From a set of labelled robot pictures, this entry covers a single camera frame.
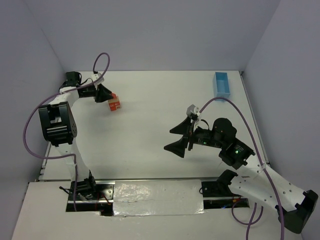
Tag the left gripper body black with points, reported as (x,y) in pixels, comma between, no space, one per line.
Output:
(96,92)

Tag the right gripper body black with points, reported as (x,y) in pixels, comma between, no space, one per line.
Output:
(189,136)

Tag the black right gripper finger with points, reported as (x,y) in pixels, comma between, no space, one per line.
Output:
(184,128)
(178,148)

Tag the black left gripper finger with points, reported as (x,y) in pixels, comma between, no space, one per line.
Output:
(102,97)
(103,90)

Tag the blue plastic box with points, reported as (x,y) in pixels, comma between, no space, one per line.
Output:
(221,86)

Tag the natural wood block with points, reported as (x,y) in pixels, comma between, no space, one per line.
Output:
(114,100)

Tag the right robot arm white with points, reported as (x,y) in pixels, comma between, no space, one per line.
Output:
(244,175)

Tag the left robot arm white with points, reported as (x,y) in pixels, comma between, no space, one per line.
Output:
(59,127)

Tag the silver foil tape sheet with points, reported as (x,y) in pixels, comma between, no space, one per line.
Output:
(157,198)

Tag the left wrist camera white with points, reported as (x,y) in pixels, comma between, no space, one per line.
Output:
(97,79)

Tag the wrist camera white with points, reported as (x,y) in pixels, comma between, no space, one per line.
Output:
(97,79)
(194,114)

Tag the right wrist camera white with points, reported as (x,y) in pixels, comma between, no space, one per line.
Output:
(194,114)

